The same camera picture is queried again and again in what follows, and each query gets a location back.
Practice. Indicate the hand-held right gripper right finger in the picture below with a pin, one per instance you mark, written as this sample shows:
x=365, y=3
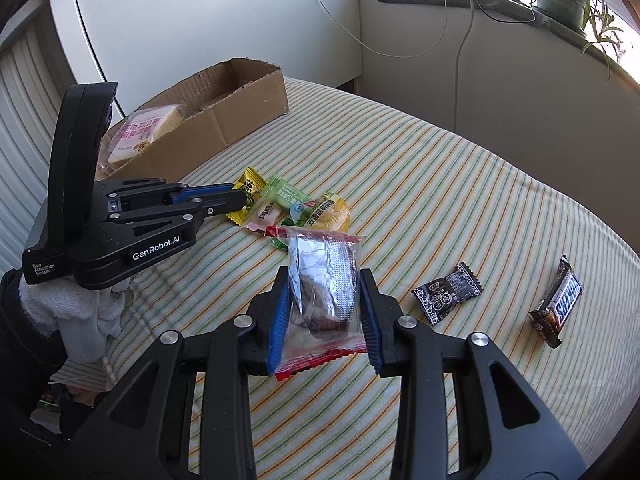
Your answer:
x=370, y=330

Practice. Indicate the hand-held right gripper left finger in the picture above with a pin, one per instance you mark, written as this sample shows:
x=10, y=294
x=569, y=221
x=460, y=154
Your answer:
x=280, y=330

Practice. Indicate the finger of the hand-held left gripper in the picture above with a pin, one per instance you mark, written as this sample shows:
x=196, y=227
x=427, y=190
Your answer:
x=210, y=191
x=225, y=205

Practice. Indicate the yellow candy packet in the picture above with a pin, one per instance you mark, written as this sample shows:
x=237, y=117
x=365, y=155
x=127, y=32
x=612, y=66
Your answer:
x=250, y=180

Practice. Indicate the clear packet with dark snack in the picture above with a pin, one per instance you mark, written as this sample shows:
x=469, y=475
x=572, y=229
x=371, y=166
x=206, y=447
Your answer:
x=322, y=285

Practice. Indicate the brown cardboard box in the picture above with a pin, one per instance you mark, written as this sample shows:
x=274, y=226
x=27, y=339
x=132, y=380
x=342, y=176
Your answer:
x=220, y=120

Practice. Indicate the pink white bread packet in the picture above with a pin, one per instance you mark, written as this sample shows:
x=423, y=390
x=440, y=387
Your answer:
x=145, y=132

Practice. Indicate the person's left forearm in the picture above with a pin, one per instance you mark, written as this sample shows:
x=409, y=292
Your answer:
x=20, y=360

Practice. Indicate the person's left hand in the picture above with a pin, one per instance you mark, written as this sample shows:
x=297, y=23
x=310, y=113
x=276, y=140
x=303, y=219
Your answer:
x=65, y=310

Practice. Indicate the pink white candy packet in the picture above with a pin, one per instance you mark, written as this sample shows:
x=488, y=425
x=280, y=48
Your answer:
x=265, y=217

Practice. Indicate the light green candy packet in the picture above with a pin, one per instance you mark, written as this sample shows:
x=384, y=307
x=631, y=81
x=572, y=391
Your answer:
x=282, y=191

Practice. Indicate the green red snack packet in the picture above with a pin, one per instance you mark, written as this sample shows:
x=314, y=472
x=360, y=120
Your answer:
x=275, y=240

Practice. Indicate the small black patterned packet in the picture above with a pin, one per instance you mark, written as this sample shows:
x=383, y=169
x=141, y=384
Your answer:
x=447, y=292

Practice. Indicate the yellow snack packet green label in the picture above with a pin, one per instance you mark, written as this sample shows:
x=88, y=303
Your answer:
x=325, y=212

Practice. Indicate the striped bed sheet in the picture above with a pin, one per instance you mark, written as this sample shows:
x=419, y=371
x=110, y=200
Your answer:
x=425, y=185

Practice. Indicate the white wardrobe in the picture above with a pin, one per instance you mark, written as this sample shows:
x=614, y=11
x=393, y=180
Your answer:
x=200, y=20

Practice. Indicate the brown chocolate bar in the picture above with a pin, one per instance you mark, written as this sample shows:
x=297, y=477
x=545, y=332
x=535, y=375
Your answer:
x=557, y=305

